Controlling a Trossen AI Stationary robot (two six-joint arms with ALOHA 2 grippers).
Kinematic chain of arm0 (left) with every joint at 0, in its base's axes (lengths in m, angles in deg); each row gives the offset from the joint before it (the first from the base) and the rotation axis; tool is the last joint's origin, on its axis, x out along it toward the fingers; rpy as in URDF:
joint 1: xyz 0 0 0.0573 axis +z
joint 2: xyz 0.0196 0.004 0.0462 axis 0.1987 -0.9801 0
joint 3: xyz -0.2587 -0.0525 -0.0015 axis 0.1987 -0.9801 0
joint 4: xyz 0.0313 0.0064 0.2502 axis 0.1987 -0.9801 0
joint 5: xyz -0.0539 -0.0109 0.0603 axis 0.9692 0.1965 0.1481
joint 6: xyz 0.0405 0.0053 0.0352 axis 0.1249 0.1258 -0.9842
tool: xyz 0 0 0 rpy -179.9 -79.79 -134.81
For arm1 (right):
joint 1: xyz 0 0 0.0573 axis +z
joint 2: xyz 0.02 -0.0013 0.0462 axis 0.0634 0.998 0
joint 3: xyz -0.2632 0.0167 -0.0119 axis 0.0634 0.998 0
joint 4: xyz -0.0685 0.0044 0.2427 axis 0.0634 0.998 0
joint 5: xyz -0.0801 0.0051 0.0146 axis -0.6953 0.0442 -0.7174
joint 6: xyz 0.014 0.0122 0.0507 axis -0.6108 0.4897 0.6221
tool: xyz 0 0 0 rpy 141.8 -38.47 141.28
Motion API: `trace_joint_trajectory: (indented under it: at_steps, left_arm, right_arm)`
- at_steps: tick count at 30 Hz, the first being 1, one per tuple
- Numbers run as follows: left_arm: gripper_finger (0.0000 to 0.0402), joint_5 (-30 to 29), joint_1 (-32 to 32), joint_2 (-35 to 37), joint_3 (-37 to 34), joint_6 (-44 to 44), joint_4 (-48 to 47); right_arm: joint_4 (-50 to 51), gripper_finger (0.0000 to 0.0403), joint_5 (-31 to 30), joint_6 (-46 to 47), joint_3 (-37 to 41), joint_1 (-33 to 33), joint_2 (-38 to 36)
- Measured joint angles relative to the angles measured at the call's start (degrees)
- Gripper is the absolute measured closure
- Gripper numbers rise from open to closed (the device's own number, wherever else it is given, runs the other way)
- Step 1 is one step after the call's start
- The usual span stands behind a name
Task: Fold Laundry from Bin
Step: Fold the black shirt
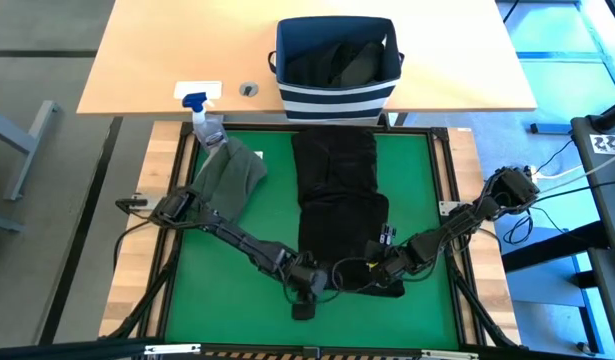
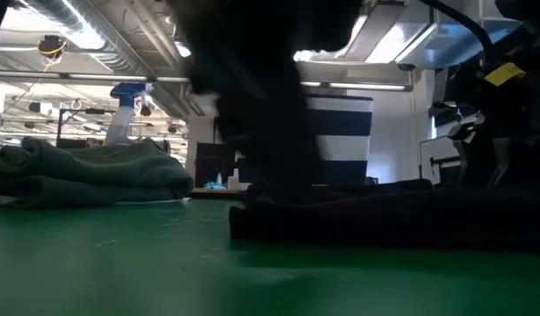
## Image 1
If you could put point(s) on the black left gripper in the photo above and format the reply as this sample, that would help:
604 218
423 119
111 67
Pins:
304 277

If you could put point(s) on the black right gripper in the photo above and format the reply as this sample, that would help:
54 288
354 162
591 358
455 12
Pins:
389 262

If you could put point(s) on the black garment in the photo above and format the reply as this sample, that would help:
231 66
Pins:
337 65
337 200

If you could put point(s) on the dark green garment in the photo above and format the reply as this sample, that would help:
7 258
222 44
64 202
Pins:
229 180

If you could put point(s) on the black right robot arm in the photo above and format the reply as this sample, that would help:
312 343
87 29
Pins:
462 222

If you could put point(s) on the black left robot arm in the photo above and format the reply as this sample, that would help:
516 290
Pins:
227 235

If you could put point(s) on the navy white striped laundry bin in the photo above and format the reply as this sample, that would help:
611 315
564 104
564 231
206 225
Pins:
337 102

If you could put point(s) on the white power adapter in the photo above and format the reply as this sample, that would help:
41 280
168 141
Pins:
536 175

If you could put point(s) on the wooden workbench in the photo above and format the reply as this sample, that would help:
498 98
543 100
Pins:
132 260

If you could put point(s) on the round grey desk grommet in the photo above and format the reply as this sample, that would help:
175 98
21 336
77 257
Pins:
249 89

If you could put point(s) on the clear spray bottle blue trigger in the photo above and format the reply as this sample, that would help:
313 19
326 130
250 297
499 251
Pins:
209 132

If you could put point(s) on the grey side desk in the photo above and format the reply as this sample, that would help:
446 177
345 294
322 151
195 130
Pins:
607 200

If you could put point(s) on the white paper with markers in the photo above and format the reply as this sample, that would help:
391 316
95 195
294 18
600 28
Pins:
607 144

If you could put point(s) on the white rectangular desk grommet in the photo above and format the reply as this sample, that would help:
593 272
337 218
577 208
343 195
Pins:
199 86

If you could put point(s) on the light wooden desk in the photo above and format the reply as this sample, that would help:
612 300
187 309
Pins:
187 45

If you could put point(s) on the grey metal desk leg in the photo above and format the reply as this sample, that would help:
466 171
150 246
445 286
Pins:
27 145

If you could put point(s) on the black aluminium table frame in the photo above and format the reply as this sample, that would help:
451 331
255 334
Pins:
312 127

